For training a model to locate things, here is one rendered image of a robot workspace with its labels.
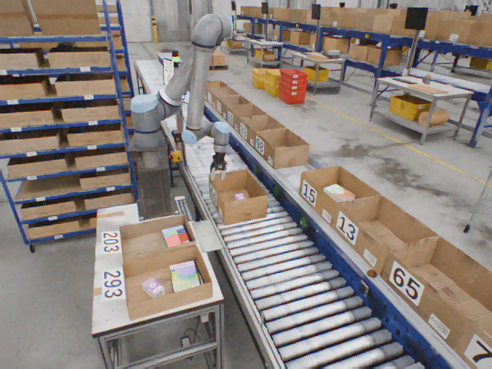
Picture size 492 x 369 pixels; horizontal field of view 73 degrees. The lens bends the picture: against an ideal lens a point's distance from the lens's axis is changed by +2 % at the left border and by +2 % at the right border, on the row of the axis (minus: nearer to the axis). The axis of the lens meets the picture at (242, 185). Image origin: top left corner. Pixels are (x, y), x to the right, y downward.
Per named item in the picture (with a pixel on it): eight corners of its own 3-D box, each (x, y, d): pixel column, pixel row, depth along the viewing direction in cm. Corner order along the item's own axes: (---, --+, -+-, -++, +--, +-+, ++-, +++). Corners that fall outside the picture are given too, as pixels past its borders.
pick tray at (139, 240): (121, 240, 195) (118, 226, 190) (186, 226, 207) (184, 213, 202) (124, 273, 172) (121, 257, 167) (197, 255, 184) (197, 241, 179)
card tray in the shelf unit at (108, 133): (69, 146, 267) (66, 134, 262) (74, 133, 292) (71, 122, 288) (122, 141, 277) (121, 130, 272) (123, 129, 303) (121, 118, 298)
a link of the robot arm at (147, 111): (127, 128, 194) (123, 98, 185) (147, 120, 208) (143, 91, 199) (149, 133, 189) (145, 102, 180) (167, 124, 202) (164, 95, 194)
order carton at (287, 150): (254, 150, 282) (254, 131, 273) (285, 146, 291) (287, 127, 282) (274, 170, 250) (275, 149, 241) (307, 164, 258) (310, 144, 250)
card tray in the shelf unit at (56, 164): (10, 177, 262) (5, 166, 257) (17, 161, 286) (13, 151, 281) (68, 170, 275) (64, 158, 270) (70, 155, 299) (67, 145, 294)
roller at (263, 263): (233, 270, 181) (233, 264, 179) (316, 250, 197) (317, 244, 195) (236, 277, 177) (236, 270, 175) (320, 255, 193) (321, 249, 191)
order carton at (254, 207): (208, 195, 241) (207, 174, 233) (246, 188, 250) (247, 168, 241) (224, 225, 209) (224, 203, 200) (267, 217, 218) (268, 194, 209)
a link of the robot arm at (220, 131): (218, 120, 201) (233, 123, 198) (217, 139, 206) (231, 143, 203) (211, 123, 193) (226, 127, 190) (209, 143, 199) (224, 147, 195)
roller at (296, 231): (222, 248, 197) (222, 241, 195) (300, 231, 213) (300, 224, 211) (225, 254, 193) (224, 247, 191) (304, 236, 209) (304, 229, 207)
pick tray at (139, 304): (124, 277, 169) (121, 262, 164) (198, 259, 181) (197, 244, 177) (129, 321, 146) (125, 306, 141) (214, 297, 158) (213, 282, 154)
